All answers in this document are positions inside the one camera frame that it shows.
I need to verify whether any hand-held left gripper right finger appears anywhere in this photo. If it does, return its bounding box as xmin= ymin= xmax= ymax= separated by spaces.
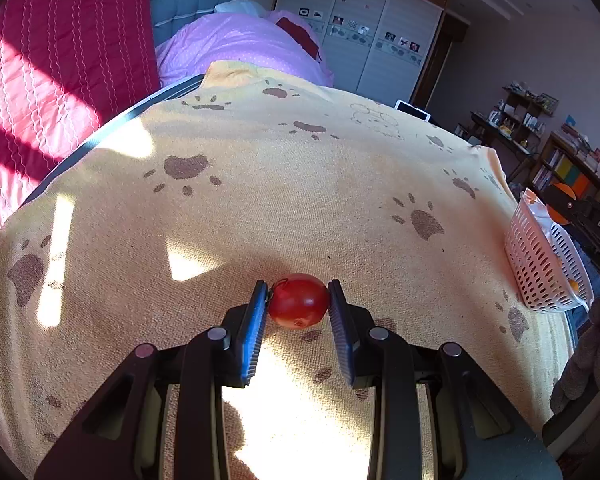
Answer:
xmin=328 ymin=279 xmax=563 ymax=480

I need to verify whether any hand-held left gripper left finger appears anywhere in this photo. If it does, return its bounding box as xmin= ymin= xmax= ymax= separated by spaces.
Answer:
xmin=34 ymin=280 xmax=270 ymax=480

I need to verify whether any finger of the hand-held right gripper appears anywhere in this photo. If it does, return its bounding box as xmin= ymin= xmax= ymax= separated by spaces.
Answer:
xmin=544 ymin=187 xmax=588 ymax=221

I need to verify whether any red tomato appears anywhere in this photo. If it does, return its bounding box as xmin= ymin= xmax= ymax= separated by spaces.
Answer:
xmin=267 ymin=273 xmax=329 ymax=330

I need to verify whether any white plastic basket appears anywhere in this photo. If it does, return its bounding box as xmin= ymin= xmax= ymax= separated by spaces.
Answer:
xmin=504 ymin=188 xmax=595 ymax=314

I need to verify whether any blue checked blanket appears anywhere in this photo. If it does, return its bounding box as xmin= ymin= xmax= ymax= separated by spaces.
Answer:
xmin=572 ymin=247 xmax=600 ymax=311

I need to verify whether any stack of books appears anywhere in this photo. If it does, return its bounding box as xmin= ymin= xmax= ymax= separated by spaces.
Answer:
xmin=560 ymin=127 xmax=600 ymax=186

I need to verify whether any wooden desk with shelf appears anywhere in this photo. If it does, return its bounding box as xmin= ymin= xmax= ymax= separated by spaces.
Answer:
xmin=455 ymin=82 xmax=558 ymax=181

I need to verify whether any grey fuzzy cloth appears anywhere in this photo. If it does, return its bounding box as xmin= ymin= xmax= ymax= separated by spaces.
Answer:
xmin=550 ymin=297 xmax=600 ymax=413

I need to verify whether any yellow paw-print blanket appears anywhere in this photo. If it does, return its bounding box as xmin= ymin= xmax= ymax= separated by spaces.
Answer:
xmin=0 ymin=60 xmax=581 ymax=480

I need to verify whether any white tablet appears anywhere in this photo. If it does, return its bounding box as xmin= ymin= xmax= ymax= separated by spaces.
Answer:
xmin=394 ymin=100 xmax=432 ymax=122

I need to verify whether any dark wooden door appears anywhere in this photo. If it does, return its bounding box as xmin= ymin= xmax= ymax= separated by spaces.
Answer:
xmin=410 ymin=12 xmax=468 ymax=111

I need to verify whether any white sliding-door wardrobe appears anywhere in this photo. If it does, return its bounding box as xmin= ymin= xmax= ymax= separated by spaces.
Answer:
xmin=272 ymin=0 xmax=456 ymax=106

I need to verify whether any pink duvet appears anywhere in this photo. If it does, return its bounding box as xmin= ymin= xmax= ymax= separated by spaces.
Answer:
xmin=155 ymin=10 xmax=336 ymax=88

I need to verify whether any red pillow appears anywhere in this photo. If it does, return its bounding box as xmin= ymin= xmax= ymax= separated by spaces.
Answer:
xmin=275 ymin=16 xmax=322 ymax=61

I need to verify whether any white pillow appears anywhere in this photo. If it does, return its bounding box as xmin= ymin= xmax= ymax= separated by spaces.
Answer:
xmin=214 ymin=0 xmax=268 ymax=16

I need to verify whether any grey bed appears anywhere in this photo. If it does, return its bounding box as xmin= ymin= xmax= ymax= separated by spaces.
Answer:
xmin=150 ymin=0 xmax=246 ymax=46

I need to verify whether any red quilt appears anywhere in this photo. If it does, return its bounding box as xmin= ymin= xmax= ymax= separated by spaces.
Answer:
xmin=0 ymin=0 xmax=161 ymax=256

